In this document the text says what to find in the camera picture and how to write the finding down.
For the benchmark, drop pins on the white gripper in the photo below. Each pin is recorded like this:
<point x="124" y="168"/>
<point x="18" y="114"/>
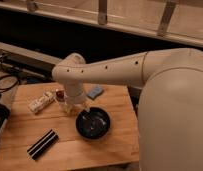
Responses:
<point x="75" y="98"/>

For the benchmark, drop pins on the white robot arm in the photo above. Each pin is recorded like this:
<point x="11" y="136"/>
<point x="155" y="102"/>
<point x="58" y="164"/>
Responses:
<point x="170" y="110"/>

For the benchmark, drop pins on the black ceramic bowl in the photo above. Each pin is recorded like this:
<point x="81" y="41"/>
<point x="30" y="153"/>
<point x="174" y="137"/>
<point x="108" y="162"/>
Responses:
<point x="93" y="124"/>

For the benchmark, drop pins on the blue sponge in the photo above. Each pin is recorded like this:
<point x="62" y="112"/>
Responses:
<point x="95" y="92"/>

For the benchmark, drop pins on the white cup with red contents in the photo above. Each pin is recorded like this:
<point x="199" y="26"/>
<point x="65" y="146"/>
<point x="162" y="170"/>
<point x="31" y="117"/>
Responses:
<point x="60" y="99"/>

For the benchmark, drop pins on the black striped box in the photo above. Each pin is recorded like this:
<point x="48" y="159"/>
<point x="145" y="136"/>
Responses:
<point x="38" y="148"/>

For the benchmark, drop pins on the round black-rimmed object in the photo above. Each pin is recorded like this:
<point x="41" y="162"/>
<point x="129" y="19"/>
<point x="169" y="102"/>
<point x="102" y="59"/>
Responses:
<point x="7" y="82"/>

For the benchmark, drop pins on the metal railing bracket middle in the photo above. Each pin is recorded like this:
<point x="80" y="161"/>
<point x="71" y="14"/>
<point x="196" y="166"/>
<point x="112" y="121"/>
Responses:
<point x="102" y="12"/>

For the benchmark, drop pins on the metal railing bracket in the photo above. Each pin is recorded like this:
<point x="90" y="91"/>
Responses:
<point x="102" y="12"/>
<point x="31" y="5"/>
<point x="166" y="17"/>

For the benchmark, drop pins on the metal railing bracket right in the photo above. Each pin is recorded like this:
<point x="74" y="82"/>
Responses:
<point x="166" y="17"/>

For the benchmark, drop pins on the metal railing bracket left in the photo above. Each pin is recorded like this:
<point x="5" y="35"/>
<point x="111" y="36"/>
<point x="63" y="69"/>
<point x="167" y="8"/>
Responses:
<point x="31" y="5"/>

